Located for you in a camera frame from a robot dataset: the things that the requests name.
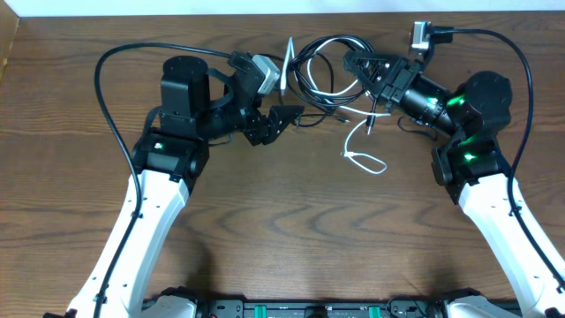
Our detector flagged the white usb cable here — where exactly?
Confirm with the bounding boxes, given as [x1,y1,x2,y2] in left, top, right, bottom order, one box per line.
[279,36,392,175]

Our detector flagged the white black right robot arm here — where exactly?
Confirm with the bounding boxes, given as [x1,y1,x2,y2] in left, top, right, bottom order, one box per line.
[343,51,564,317]

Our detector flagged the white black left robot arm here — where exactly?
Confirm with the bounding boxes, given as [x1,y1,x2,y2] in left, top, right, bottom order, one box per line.
[65,49,303,317]

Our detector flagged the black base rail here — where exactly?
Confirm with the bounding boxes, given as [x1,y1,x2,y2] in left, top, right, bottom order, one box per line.
[140,289,526,318]

